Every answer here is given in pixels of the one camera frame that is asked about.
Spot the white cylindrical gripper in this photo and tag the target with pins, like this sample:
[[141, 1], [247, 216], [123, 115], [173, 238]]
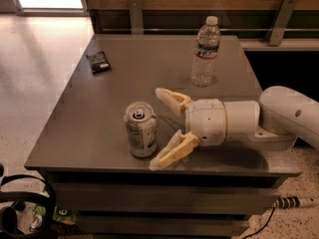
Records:
[[205, 120]]

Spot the white green 7up can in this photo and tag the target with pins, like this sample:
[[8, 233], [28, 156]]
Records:
[[141, 125]]

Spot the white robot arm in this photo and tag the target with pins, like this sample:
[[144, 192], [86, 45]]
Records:
[[274, 122]]

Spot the black rxbar chocolate packet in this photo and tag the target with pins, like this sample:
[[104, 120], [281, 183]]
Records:
[[98, 62]]

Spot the clear plastic water bottle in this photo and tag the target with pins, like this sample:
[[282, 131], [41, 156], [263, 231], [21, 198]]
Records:
[[205, 52]]

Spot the grey drawer cabinet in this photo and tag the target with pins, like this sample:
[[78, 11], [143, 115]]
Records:
[[83, 149]]

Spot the green snack bag on floor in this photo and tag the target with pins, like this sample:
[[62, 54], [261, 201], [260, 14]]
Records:
[[60, 215]]

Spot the horizontal metal rail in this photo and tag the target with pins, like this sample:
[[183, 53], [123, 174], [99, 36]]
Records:
[[187, 30]]

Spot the left grey metal bracket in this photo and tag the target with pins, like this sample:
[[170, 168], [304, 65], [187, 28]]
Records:
[[136, 16]]

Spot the grey metal bracket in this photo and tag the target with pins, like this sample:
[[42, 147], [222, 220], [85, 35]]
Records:
[[275, 34], [136, 16]]

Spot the right grey metal bracket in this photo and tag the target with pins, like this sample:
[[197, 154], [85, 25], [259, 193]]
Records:
[[275, 34]]

